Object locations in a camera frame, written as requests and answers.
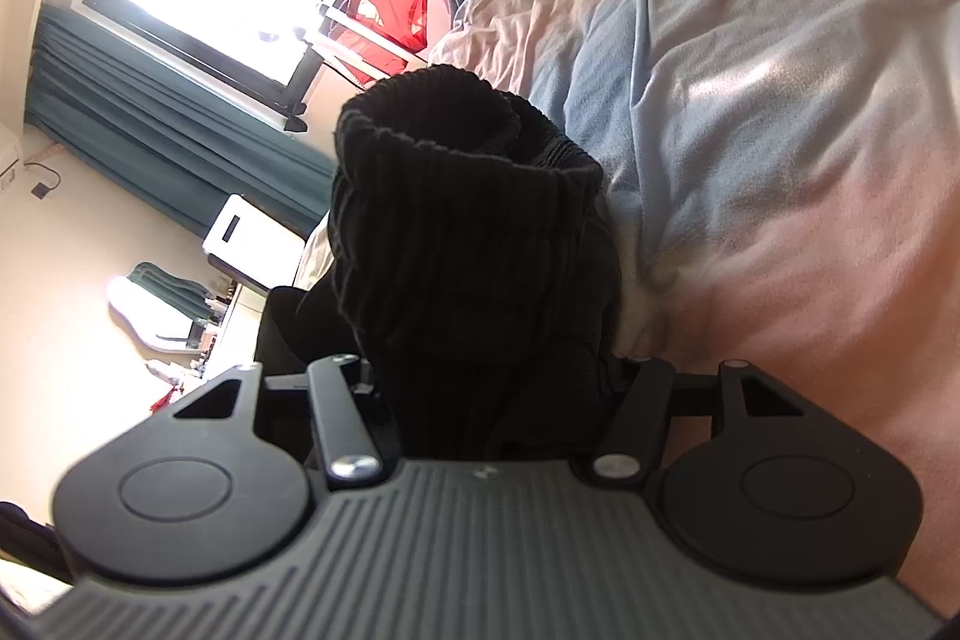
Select white dresser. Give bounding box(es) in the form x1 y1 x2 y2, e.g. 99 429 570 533
146 278 265 417

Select cosmetics on dresser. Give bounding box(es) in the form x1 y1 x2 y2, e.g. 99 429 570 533
146 286 235 402

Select white garment steamer stand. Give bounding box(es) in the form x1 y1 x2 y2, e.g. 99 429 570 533
259 0 430 90

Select pastel bed duvet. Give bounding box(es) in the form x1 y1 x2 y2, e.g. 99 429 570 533
296 0 960 585

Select red garment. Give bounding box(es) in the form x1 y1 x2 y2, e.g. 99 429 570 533
337 0 430 88

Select white chair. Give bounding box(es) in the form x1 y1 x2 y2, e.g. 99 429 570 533
199 194 310 294

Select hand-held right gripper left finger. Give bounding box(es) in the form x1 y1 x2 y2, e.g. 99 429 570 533
172 353 392 485

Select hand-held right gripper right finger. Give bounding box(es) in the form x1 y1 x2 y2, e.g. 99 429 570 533
591 353 808 485

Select black knit sweater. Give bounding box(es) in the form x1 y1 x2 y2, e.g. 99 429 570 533
295 64 625 461

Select white air conditioner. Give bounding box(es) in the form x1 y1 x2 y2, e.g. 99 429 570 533
0 121 25 193

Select blue curtain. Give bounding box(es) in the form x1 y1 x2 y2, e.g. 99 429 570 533
22 4 340 241

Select wavy white framed mirror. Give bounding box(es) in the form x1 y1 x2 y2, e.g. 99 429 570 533
105 261 216 357

